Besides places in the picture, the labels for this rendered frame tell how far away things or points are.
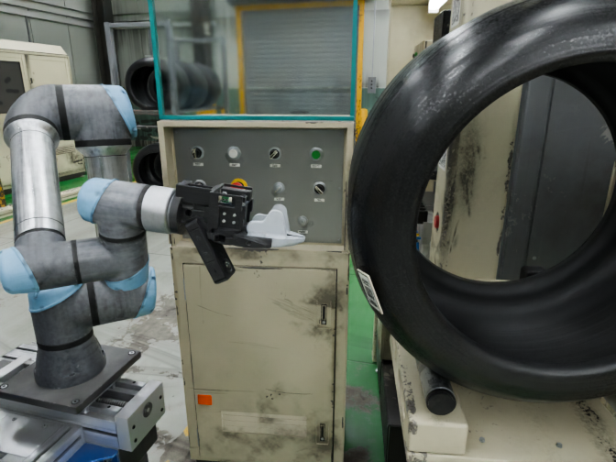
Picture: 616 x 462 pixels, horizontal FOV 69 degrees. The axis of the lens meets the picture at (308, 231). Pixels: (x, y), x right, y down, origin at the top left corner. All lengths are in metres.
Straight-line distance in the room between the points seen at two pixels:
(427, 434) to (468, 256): 0.42
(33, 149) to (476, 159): 0.86
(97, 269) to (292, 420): 1.01
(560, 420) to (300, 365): 0.81
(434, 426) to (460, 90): 0.49
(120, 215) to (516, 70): 0.59
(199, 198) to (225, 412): 1.07
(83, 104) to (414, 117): 0.71
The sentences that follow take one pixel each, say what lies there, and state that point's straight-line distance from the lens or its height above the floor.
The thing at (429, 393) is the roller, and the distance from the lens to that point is 0.74.
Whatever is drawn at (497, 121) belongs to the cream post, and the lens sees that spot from 0.99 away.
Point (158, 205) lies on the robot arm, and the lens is 0.73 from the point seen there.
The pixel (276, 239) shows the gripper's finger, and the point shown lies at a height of 1.13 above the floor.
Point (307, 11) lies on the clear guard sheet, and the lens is 1.28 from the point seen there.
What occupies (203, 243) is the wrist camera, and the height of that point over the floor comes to 1.12.
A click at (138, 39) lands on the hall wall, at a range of 12.16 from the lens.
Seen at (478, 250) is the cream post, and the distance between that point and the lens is 1.04.
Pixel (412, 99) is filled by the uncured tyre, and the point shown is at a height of 1.34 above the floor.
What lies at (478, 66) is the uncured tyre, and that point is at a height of 1.37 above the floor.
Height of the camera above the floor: 1.35
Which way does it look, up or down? 18 degrees down
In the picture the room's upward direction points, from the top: straight up
